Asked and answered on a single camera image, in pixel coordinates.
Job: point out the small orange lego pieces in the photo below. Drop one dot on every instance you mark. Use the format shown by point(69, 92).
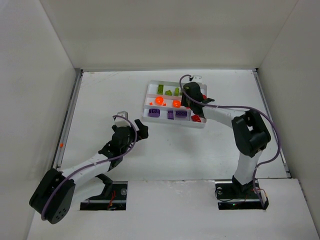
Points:
point(157, 104)

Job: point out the red curved lego brick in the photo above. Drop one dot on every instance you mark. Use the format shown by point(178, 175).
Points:
point(196, 118)

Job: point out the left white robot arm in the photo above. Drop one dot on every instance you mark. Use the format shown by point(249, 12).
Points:
point(54, 194)

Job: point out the green and red lego stack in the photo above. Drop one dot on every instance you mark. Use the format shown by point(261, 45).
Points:
point(176, 92)

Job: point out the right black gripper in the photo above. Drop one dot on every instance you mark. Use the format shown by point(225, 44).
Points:
point(189, 103)

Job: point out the orange round lego disc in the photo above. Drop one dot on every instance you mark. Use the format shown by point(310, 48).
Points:
point(159, 99)

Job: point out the lime green long lego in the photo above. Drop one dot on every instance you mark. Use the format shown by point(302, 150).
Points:
point(160, 89)

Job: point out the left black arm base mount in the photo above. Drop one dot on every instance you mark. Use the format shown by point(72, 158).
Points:
point(112, 197)

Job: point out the white compartment sorting tray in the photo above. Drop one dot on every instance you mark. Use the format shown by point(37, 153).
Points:
point(150, 96)

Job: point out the small lime green lego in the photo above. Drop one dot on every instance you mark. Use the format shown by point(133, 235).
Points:
point(168, 93)

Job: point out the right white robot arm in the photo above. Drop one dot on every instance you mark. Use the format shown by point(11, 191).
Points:
point(250, 132)

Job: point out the purple butterfly lego bricks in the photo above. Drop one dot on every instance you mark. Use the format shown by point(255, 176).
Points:
point(170, 115)

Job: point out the orange curved lego piece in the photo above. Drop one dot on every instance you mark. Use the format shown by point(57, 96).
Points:
point(176, 103)

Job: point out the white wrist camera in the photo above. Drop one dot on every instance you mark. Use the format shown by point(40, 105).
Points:
point(121, 119)
point(196, 78)

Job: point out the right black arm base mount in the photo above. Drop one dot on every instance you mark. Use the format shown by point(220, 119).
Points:
point(254, 198)

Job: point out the purple paw print lego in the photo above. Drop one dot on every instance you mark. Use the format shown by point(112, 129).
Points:
point(154, 112)

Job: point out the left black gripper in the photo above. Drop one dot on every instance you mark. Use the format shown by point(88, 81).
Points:
point(133, 133)

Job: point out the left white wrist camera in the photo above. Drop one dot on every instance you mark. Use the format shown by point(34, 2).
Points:
point(121, 119)

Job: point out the purple half butterfly lego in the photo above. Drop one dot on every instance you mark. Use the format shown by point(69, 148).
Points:
point(181, 114)

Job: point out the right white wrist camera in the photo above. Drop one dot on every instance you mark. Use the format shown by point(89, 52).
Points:
point(196, 78)

